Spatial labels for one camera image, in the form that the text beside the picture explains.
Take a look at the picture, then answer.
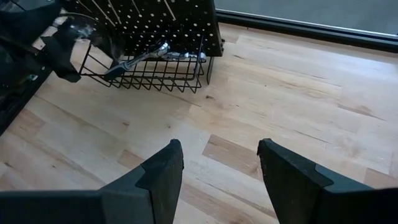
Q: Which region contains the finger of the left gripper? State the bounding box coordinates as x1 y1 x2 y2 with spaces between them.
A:
39 21 82 83
0 1 63 41

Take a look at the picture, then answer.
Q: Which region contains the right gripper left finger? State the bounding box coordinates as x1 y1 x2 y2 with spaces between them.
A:
0 139 185 224

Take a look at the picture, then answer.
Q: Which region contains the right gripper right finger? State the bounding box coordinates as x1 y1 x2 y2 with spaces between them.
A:
256 138 398 224

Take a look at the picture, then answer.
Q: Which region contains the silver ratchet wrench black grip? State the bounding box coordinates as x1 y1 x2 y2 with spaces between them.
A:
103 40 171 81

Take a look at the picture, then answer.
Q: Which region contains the black metal pegboard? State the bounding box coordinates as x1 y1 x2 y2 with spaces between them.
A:
61 0 225 60

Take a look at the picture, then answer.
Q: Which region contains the black wire basket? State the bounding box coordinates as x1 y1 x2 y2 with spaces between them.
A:
77 36 216 94

